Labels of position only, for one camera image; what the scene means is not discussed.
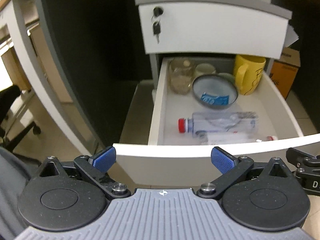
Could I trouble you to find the orange cardboard box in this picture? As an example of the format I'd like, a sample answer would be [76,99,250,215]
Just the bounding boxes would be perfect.
[269,46,302,100]

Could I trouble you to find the white tube red cap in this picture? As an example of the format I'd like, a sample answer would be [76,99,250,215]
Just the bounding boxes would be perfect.
[203,132,279,146]

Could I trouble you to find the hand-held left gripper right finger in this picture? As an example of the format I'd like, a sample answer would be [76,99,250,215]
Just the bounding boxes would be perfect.
[197,146,292,200]

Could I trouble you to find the white desk frame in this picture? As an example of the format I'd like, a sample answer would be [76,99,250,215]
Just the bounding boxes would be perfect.
[0,0,98,156]

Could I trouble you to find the grey metal desk leg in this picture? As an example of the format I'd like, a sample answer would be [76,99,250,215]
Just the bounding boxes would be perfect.
[32,0,101,153]

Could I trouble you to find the clear plastic bottle red cap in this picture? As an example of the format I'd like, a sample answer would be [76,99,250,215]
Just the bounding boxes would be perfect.
[178,111,259,138]

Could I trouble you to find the black desk panel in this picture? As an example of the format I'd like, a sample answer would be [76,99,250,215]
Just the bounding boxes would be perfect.
[37,0,156,151]

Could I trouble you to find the yellow mug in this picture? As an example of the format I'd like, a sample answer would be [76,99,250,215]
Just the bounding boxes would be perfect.
[233,54,267,96]

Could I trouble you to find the glass jar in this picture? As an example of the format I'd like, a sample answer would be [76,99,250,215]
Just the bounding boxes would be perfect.
[168,57,196,96]

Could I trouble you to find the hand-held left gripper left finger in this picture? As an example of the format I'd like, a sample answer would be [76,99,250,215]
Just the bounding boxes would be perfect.
[31,146,132,200]

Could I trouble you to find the white cup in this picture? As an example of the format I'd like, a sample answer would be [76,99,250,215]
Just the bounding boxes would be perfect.
[195,63,217,77]

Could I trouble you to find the blue packet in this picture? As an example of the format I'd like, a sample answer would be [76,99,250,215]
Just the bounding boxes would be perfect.
[200,92,230,106]

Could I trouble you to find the white paper sheets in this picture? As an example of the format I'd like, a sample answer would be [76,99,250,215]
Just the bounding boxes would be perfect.
[283,25,300,48]

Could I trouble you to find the pale green cup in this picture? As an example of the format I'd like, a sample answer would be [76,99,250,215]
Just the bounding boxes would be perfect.
[217,72,236,85]

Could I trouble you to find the black office chair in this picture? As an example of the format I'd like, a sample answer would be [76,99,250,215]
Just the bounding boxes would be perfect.
[0,85,42,153]

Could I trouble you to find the white drawer with lock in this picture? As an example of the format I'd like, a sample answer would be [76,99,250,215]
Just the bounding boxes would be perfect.
[138,3,291,59]

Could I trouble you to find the grey bowl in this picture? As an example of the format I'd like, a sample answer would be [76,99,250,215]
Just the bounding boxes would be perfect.
[192,73,239,111]

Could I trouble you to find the person's grey trousers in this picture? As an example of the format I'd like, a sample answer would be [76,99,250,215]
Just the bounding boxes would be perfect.
[0,146,41,240]

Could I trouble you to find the light wooden cabinet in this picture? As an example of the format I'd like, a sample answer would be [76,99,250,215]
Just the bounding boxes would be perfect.
[0,22,73,103]

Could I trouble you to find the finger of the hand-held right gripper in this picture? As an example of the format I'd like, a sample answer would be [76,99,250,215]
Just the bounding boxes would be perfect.
[286,147,320,172]

